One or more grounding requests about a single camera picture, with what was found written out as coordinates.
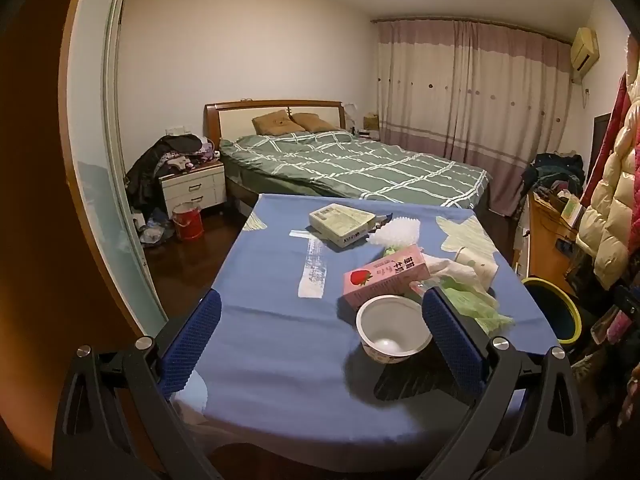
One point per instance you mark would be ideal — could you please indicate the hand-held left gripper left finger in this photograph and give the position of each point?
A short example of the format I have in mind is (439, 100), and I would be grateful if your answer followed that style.
(192, 340)

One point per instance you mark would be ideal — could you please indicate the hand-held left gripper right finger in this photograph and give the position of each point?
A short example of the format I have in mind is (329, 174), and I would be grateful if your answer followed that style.
(452, 340)

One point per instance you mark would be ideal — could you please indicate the pale green plastic bag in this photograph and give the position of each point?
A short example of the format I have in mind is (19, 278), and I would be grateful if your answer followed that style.
(470, 302)

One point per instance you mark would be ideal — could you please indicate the white paper bowl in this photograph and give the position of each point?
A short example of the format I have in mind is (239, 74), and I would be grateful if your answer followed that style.
(390, 325)

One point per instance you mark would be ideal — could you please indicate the white tissue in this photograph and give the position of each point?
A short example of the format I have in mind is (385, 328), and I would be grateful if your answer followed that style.
(460, 272)

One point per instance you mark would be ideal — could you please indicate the white paper cup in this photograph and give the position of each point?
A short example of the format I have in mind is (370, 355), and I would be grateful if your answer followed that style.
(480, 262)

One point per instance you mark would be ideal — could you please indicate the pink milk carton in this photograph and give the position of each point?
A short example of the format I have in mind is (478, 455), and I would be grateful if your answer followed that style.
(380, 275)

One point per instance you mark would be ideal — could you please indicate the yellow-rimmed trash bin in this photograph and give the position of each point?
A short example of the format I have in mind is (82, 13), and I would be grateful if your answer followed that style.
(550, 310)

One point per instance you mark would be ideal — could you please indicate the white cardboard box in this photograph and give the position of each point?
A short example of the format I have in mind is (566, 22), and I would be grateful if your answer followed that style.
(340, 222)

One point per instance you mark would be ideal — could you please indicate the blue star-print tablecloth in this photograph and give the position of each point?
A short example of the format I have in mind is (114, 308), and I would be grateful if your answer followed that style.
(280, 310)

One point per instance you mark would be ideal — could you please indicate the red bucket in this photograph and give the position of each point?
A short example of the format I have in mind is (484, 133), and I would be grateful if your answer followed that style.
(187, 222)

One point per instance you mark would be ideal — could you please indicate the plastic bags on floor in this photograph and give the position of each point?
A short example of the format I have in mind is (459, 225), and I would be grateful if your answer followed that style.
(155, 227)

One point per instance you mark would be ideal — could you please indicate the wooden dresser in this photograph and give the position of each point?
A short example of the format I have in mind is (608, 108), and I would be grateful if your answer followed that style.
(545, 240)

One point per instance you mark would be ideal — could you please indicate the white tape strip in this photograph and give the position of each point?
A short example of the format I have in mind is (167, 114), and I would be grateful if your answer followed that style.
(312, 270)

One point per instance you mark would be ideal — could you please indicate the white nightstand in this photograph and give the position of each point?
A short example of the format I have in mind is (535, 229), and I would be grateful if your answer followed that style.
(195, 195)

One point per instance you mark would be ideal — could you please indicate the dark blue case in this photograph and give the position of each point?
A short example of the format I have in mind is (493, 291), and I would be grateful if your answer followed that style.
(565, 246)

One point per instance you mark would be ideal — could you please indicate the pink floral bag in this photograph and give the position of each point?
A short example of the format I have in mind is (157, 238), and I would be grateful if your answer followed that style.
(617, 332)

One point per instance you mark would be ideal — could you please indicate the pale green book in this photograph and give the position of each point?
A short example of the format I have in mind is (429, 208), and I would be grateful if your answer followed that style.
(570, 210)

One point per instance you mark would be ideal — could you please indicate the pile of dark clothes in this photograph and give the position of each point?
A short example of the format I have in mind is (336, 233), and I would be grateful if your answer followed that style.
(150, 165)

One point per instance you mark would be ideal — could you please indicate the pile of clothes on dresser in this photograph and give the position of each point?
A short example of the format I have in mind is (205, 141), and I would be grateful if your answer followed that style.
(555, 170)

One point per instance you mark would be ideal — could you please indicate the green plaid duvet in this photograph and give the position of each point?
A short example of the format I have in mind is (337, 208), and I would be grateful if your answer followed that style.
(350, 165)

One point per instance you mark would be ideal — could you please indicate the cream puffer jacket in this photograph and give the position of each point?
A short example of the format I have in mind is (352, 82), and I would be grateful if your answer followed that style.
(615, 200)

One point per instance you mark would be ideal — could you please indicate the wooden bed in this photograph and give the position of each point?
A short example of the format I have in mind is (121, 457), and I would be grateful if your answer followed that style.
(235, 120)

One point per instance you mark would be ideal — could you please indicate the glass wardrobe sliding door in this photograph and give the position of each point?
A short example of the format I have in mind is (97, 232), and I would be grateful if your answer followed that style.
(95, 135)

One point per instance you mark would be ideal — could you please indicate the small cardboard box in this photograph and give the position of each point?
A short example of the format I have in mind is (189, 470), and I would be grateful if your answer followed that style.
(371, 123)

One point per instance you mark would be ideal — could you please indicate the brown pillow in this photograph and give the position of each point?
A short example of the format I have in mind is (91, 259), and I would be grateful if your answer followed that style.
(315, 122)
(275, 122)

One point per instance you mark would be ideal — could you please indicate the pink and white curtain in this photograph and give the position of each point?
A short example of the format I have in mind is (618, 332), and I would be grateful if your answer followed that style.
(450, 100)

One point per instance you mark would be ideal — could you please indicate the white bedside lamp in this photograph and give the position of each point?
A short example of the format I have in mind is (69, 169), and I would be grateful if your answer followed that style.
(351, 117)

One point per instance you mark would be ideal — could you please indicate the plain red coat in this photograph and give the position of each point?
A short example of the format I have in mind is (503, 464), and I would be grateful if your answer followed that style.
(612, 115)

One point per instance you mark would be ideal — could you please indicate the beige air conditioner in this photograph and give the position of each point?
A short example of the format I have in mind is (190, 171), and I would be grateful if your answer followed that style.
(584, 50)

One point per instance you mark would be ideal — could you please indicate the white wall switch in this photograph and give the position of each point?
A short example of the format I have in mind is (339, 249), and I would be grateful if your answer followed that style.
(175, 131)

